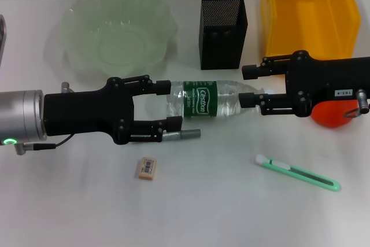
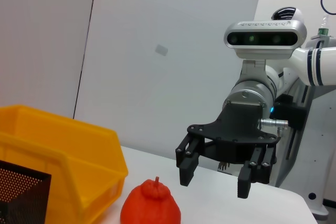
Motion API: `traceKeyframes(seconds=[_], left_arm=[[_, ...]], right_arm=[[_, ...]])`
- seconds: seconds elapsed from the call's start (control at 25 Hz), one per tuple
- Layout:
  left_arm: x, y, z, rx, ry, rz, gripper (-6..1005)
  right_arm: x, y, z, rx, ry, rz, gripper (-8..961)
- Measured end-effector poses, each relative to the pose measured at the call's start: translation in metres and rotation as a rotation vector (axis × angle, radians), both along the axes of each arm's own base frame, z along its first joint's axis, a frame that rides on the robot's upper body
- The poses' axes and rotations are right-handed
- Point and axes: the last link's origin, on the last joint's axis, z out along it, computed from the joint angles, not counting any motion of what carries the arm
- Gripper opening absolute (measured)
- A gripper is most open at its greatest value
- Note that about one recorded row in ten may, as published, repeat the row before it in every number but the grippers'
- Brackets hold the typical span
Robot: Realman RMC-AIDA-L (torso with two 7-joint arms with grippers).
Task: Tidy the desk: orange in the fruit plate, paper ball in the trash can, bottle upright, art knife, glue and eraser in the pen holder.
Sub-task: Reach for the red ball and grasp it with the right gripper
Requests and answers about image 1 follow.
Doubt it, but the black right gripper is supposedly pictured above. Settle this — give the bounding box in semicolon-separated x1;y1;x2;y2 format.
239;50;370;119

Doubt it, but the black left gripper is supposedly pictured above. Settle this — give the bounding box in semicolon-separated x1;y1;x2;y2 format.
42;74;172;146

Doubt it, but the clear green-label water bottle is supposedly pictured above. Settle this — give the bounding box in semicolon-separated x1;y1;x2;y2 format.
166;80;275;120

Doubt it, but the grey glitter pen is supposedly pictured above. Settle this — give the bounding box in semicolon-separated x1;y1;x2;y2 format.
161;128;202;142

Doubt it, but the black mesh pen holder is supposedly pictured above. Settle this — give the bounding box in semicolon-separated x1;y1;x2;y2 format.
198;0;249;71

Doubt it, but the beige eraser with barcode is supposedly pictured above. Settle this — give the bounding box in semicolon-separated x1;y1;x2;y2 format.
134;156;158;181

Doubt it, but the pale green glass plate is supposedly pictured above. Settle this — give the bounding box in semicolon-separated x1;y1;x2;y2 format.
59;0;179;76

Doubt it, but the green utility knife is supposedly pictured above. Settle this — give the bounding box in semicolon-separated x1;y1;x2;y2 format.
254;154;342;193

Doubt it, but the yellow plastic bin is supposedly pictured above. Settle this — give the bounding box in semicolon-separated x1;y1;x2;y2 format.
260;0;361;78

